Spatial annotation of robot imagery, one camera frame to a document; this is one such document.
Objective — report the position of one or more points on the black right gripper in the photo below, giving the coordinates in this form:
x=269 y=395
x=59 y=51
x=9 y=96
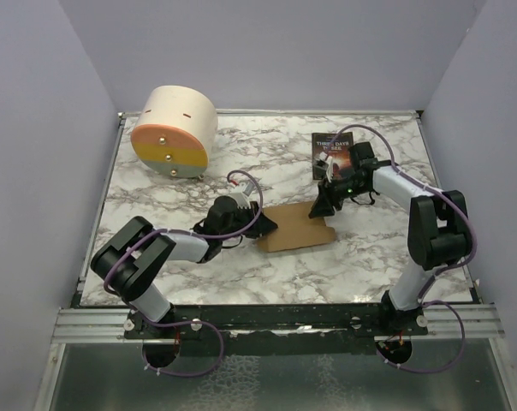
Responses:
x=322 y=206

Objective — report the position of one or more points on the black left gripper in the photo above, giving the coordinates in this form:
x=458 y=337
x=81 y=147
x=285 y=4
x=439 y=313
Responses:
x=262 y=227

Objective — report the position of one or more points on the brown cardboard box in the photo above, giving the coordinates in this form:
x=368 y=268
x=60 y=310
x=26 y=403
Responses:
x=294 y=229

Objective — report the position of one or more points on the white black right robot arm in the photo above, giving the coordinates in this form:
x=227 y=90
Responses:
x=437 y=236

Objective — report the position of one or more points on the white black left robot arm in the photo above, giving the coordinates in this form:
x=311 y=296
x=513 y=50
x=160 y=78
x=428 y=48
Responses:
x=130 y=261

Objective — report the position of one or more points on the dark book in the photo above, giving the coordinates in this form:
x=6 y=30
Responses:
x=338 y=150

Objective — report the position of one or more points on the cream cylindrical container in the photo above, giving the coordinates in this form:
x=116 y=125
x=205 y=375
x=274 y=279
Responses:
x=175 y=132

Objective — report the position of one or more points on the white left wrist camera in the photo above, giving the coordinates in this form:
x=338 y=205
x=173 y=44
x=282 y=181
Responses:
x=241 y=194

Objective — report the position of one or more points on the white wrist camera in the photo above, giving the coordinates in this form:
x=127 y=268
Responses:
x=241 y=194
x=322 y=167

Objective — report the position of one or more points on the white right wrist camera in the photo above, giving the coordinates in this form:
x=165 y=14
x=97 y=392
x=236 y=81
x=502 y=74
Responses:
x=322 y=167

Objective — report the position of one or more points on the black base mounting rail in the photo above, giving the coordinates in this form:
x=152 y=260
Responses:
x=268 y=329

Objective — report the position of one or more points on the aluminium frame rail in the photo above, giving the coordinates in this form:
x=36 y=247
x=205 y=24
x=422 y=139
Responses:
x=95 y=325

